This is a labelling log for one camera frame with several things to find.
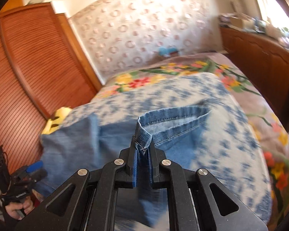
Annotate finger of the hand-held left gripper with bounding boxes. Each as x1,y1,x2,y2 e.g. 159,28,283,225
29,170,49,182
25,161,43,174

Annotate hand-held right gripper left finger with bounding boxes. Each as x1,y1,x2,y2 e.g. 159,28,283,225
16,147,138,231

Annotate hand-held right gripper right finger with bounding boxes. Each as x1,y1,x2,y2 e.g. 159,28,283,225
148,146,268,231

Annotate blue denim pants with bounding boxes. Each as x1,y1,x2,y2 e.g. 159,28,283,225
35,106,212,228

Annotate person's left hand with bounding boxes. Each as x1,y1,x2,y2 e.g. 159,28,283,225
5,198,34,220

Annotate yellow plush toy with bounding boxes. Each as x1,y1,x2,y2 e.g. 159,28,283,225
42,107,71,135

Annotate blue floral bed sheet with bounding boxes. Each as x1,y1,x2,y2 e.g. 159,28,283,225
70,72,272,224

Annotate wooden slatted wardrobe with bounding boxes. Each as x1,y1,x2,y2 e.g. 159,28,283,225
0,1,103,174

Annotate light blue bag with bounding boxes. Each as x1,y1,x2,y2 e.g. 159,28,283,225
158,45,179,56

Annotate colourful flower blanket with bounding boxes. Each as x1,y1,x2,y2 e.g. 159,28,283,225
94,52,289,222

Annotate sheer circle-pattern curtain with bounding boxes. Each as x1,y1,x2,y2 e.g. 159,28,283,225
70,0,223,85

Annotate wooden side cabinet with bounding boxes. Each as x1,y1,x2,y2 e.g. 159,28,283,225
219,26,289,126

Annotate wooden overhead cabinet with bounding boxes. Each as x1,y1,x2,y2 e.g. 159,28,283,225
0,0,24,17

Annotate open cardboard box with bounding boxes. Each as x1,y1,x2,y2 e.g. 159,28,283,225
232,17,247,28

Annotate window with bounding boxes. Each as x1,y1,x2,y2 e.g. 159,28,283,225
249,0,289,32

